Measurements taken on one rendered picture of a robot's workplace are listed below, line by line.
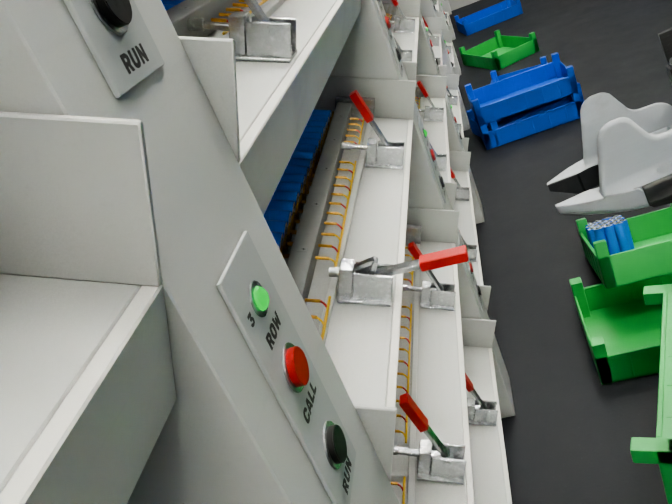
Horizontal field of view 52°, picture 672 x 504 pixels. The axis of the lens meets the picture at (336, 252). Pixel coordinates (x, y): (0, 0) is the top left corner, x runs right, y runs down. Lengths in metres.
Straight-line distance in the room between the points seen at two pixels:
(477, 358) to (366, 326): 0.58
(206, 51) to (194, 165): 0.05
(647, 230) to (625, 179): 1.05
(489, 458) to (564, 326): 0.48
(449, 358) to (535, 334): 0.58
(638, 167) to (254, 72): 0.24
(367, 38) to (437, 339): 0.38
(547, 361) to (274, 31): 0.93
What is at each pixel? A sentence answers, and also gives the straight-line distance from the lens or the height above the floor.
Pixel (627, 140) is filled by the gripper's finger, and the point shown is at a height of 0.61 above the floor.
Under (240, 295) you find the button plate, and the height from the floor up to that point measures 0.69.
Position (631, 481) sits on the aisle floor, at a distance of 1.05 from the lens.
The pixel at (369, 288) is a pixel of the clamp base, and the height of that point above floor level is 0.55.
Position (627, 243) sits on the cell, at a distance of 1.41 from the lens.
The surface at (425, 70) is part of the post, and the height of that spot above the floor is 0.41.
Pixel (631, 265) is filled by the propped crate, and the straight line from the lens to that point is 1.22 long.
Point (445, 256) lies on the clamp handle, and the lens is 0.50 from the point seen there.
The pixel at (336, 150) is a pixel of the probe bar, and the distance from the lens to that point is 0.73.
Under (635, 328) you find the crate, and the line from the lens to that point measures 1.29.
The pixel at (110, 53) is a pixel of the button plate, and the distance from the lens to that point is 0.22.
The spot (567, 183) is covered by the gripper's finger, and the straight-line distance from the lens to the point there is 0.51.
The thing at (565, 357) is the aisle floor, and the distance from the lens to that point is 1.26.
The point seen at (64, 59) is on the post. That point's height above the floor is 0.78.
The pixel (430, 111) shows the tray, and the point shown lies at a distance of 1.46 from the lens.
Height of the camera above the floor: 0.79
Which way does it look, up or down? 25 degrees down
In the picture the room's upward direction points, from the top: 24 degrees counter-clockwise
